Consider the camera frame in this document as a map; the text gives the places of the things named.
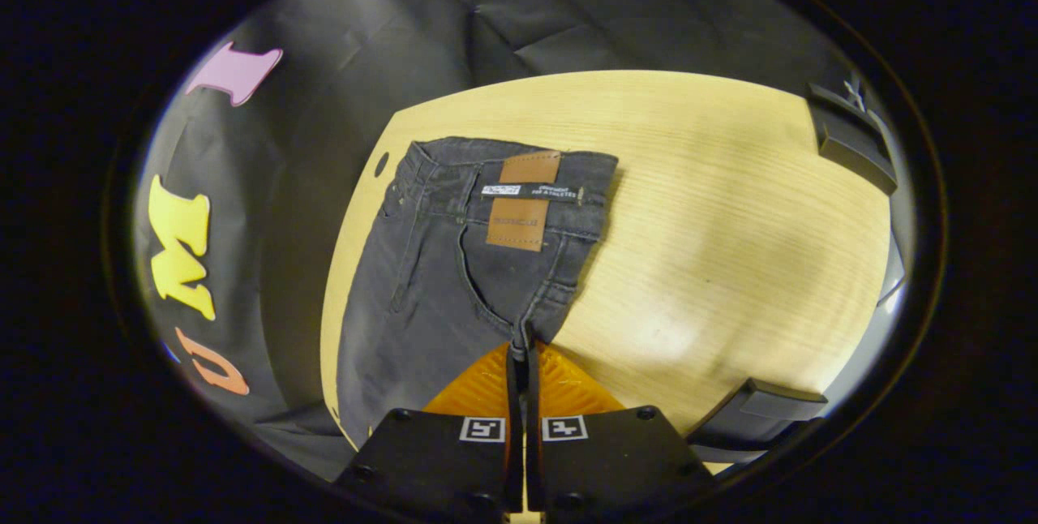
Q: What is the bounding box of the black backdrop cloth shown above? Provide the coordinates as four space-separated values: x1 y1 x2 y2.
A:
134 0 860 480

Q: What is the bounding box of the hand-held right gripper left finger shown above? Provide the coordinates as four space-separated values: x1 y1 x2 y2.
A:
335 341 525 521

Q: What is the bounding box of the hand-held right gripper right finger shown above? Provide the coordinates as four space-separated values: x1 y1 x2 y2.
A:
525 341 716 521

